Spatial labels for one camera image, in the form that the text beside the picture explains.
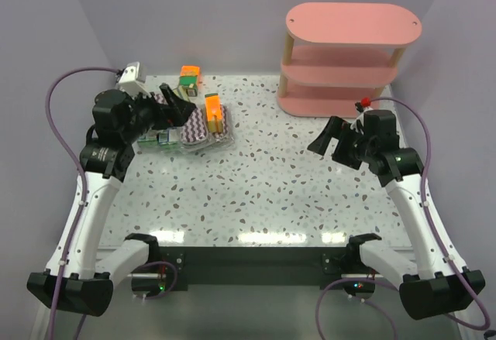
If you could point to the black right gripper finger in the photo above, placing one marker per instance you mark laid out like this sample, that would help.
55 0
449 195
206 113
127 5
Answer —
342 124
321 143

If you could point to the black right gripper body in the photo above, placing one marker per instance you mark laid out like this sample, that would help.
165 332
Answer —
342 146

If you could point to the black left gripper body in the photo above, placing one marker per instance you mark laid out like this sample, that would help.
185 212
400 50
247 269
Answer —
156 109

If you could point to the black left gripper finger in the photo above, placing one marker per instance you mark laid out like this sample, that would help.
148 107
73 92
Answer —
167 95
178 111

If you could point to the purple striped sponge pack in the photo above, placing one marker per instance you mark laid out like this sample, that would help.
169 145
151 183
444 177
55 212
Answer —
226 136
195 131

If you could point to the orange green Sponge Daddy box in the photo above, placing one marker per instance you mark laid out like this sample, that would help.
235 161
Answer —
190 75

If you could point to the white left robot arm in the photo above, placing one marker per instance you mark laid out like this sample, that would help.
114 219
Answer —
73 280

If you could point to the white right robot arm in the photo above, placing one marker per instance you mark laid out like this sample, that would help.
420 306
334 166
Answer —
438 281

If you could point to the pink three-tier shelf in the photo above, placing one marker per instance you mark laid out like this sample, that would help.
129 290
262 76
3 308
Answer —
337 53

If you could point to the blue green sponge pack right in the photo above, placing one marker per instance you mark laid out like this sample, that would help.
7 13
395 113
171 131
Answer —
168 139

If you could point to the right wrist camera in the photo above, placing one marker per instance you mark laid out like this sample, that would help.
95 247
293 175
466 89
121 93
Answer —
361 106

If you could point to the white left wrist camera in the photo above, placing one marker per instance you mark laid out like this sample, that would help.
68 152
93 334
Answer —
132 80

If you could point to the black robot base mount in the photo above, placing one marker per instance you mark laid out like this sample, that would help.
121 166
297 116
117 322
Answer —
251 266

